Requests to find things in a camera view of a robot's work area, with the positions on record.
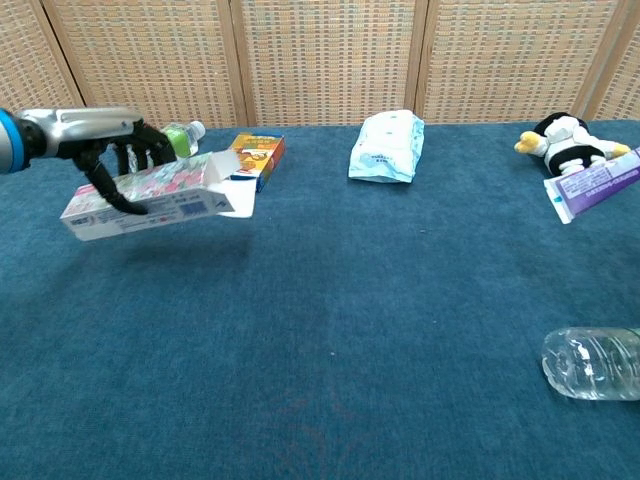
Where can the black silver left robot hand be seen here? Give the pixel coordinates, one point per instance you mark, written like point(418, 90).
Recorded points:
point(85, 131)

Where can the floral toothpaste carton box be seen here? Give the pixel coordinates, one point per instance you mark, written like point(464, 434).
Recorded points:
point(170, 197)

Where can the purple white toothpaste tube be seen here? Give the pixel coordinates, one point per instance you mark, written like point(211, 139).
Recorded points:
point(595, 187)

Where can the orange juice carton box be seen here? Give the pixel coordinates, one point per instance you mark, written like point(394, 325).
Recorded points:
point(260, 157)

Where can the small green label bottle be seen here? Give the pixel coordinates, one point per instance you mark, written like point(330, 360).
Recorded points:
point(187, 137)

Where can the woven wooden folding screen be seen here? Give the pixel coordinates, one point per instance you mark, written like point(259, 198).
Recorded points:
point(325, 60)

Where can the blue table cloth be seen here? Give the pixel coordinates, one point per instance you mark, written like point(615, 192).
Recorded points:
point(320, 310)

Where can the light blue wet wipes pack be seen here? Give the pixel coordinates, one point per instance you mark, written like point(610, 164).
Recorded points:
point(385, 150)

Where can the black white plush penguin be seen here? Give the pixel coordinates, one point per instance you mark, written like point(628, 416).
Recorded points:
point(567, 145)

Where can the large clear water bottle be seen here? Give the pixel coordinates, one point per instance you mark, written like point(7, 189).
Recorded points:
point(595, 365)

